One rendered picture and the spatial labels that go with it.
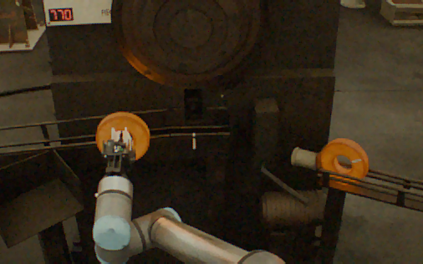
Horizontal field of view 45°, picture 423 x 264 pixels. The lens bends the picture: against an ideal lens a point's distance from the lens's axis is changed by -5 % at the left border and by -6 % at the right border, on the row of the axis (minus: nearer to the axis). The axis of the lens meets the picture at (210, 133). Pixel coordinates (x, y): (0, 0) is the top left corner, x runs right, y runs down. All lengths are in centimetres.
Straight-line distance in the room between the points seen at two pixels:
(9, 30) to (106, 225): 336
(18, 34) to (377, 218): 317
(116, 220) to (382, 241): 148
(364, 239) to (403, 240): 18
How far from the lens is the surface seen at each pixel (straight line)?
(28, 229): 166
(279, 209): 179
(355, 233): 251
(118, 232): 130
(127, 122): 152
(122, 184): 137
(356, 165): 166
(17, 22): 452
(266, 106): 175
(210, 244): 117
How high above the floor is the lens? 166
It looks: 32 degrees down
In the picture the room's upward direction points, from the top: 1 degrees counter-clockwise
